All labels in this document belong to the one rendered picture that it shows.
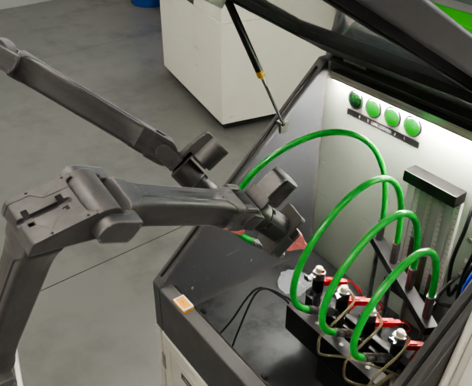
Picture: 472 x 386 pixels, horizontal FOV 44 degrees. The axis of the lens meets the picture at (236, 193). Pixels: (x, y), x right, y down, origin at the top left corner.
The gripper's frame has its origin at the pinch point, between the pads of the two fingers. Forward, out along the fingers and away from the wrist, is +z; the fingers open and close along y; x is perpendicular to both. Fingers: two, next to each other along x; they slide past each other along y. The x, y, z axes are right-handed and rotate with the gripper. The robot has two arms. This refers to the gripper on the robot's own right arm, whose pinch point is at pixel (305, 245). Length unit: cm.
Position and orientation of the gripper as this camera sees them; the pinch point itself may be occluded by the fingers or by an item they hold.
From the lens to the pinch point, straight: 127.1
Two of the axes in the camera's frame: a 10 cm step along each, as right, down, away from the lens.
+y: 6.5, -7.4, -1.8
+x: -3.6, -5.1, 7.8
